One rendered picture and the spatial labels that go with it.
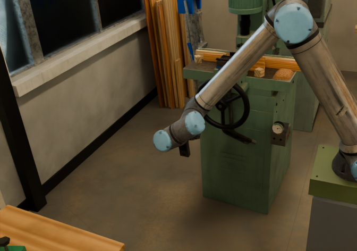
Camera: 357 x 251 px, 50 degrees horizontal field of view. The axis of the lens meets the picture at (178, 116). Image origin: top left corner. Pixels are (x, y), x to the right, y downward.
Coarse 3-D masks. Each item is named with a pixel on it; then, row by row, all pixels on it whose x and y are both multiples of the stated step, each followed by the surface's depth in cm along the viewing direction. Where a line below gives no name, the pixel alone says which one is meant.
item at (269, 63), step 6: (204, 54) 223; (210, 54) 222; (216, 54) 221; (204, 60) 225; (210, 60) 223; (216, 60) 221; (270, 60) 207; (276, 60) 206; (270, 66) 208; (276, 66) 206; (282, 66) 205; (288, 66) 203; (294, 66) 201
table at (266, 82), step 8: (192, 64) 220; (200, 64) 220; (208, 64) 219; (216, 64) 218; (184, 72) 217; (192, 72) 214; (200, 72) 212; (208, 72) 209; (248, 72) 204; (272, 72) 202; (296, 72) 202; (248, 80) 200; (256, 80) 198; (264, 80) 196; (272, 80) 194; (280, 80) 192; (232, 88) 196; (264, 88) 198; (272, 88) 196; (280, 88) 194; (288, 88) 192
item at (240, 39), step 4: (252, 32) 210; (236, 36) 206; (240, 36) 205; (244, 36) 205; (248, 36) 204; (236, 40) 206; (240, 40) 205; (244, 40) 204; (236, 44) 207; (236, 48) 208
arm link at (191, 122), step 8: (184, 112) 159; (192, 112) 152; (184, 120) 152; (192, 120) 150; (200, 120) 154; (176, 128) 153; (184, 128) 151; (192, 128) 150; (200, 128) 151; (176, 136) 154; (184, 136) 153; (192, 136) 153
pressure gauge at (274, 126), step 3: (276, 123) 197; (279, 123) 197; (282, 123) 197; (273, 126) 199; (276, 126) 198; (279, 126) 197; (282, 126) 196; (273, 129) 200; (276, 129) 199; (279, 129) 198; (282, 129) 197; (276, 132) 199; (279, 132) 199
